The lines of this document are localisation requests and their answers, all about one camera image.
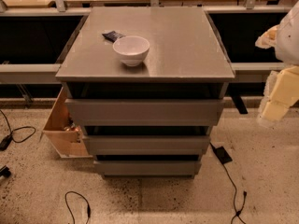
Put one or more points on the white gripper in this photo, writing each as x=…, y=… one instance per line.
x=289, y=39

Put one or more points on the grey bottom drawer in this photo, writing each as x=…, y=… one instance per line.
x=147, y=168

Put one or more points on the grey drawer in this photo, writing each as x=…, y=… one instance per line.
x=89, y=112
x=147, y=168
x=146, y=145

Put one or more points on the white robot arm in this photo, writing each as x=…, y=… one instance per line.
x=284, y=38

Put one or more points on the grey drawer cabinet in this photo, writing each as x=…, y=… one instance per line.
x=185, y=62

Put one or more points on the grey middle drawer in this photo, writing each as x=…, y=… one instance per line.
x=146, y=145

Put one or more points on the grey top drawer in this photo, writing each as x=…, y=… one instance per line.
x=89, y=112

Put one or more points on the black power adapter right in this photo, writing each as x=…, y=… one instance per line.
x=222, y=154

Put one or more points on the white ceramic bowl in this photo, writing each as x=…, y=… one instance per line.
x=131, y=50

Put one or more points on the dark blue snack packet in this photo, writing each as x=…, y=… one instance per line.
x=112, y=36

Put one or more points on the wooden box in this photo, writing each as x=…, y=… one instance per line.
x=64, y=135

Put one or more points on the black object left edge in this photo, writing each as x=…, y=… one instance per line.
x=4, y=171

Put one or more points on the grey metal rail frame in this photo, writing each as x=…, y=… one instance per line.
x=34, y=41

